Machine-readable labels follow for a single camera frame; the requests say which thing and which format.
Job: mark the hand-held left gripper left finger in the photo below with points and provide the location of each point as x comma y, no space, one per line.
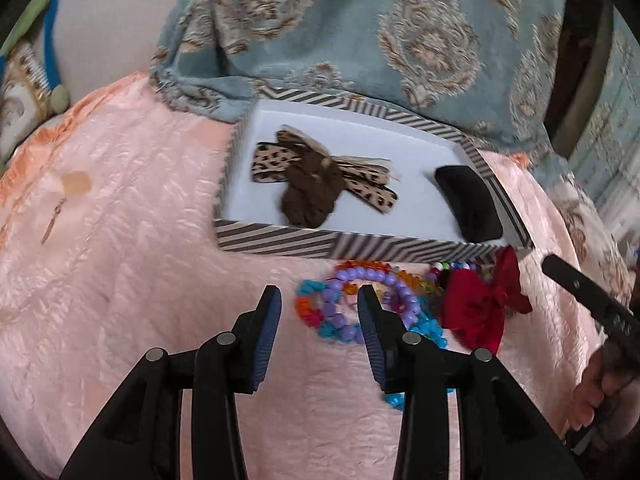
267,332

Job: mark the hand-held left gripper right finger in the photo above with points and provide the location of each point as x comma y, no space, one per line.
372,342

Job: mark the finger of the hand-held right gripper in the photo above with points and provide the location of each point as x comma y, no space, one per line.
582,292

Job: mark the striped cardboard box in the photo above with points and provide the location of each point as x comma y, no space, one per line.
280,242

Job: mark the red fabric bow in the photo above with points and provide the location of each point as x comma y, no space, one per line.
475,305

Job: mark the brown scrunchie with leopard bow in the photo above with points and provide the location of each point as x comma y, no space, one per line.
310,185

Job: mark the person's right hand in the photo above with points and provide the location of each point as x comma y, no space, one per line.
597,395

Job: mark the beige floral cloth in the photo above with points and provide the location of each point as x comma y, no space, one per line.
590,230

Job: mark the pink satin blanket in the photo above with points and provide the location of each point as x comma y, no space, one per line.
150,260

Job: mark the black velvet cushion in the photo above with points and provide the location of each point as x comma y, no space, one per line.
472,205

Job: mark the blue damask cushion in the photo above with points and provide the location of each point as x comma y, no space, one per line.
610,125
350,35

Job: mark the gold earring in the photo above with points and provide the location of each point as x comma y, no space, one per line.
52,222

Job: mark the beige sticker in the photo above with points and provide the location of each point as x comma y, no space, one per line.
76,185

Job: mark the dark wooden sofa frame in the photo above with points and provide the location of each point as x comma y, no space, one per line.
575,60

